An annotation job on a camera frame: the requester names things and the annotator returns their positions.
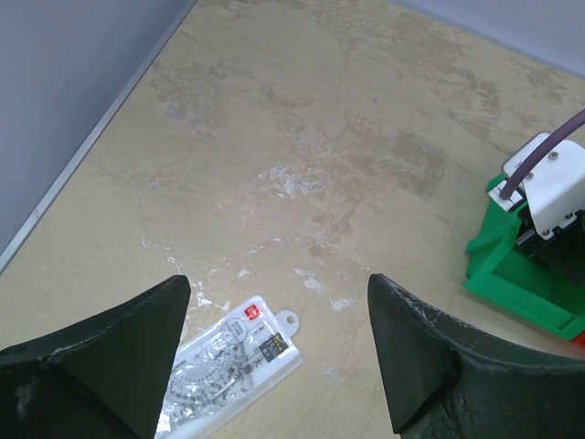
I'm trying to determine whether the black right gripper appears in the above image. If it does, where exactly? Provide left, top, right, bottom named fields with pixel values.
left=516, top=209, right=584, bottom=286

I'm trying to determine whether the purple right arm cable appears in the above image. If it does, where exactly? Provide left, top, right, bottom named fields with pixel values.
left=500, top=108, right=585, bottom=200

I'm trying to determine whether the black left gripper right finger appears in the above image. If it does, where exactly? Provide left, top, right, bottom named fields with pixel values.
left=367, top=274, right=584, bottom=438

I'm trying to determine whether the green plastic bin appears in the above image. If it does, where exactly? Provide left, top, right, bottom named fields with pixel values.
left=463, top=200, right=584, bottom=342

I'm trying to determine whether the red plastic bin middle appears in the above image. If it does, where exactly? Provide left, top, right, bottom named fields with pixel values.
left=571, top=332, right=585, bottom=348

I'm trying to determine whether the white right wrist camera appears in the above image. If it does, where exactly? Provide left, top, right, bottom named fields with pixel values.
left=487, top=140, right=584, bottom=241

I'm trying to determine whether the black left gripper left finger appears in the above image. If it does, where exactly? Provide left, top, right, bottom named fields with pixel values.
left=1, top=275, right=190, bottom=438

